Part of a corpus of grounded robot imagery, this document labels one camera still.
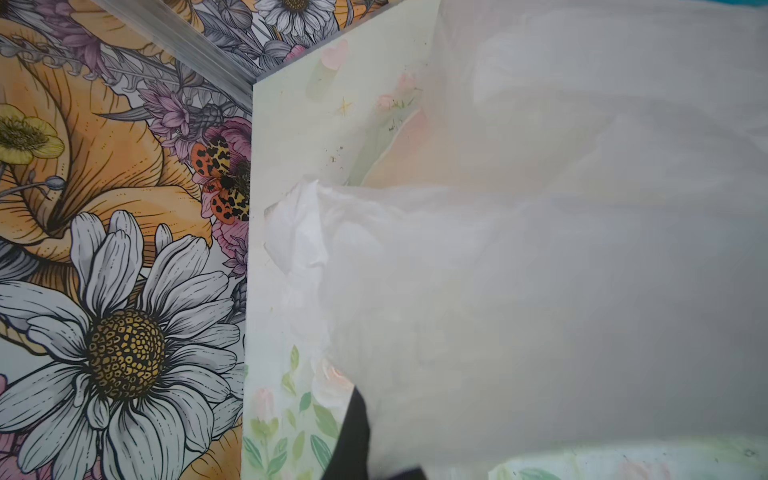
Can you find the translucent white plastic bag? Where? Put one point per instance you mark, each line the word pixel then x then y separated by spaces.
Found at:
pixel 575 256

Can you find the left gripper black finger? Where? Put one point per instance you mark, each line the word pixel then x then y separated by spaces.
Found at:
pixel 350 456

